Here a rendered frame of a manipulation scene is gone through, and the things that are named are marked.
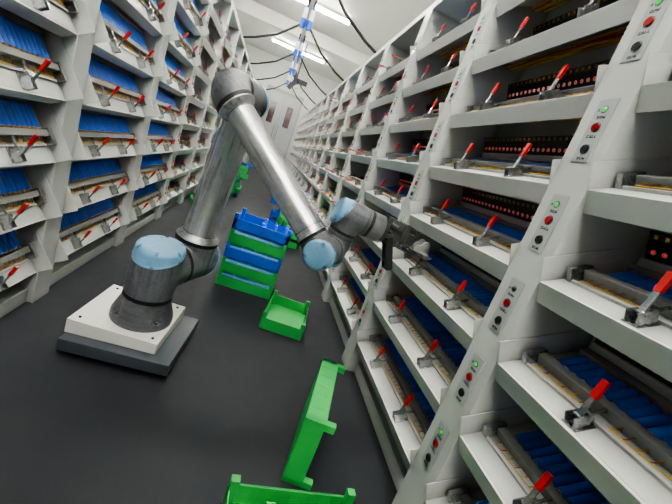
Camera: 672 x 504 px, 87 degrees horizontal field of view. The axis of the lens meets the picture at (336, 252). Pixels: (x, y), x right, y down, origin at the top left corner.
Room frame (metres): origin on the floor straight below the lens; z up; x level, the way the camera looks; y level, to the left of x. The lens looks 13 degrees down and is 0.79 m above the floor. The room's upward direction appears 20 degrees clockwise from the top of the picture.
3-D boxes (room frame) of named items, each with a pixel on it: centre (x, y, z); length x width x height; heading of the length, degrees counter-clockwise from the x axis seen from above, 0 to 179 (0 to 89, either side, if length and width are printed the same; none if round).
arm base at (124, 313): (1.06, 0.54, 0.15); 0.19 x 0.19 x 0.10
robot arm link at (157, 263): (1.07, 0.53, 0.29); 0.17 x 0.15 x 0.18; 170
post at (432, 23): (2.13, -0.12, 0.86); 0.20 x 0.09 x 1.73; 105
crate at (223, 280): (1.87, 0.41, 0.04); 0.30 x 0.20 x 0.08; 97
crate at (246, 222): (1.87, 0.41, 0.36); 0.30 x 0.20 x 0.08; 97
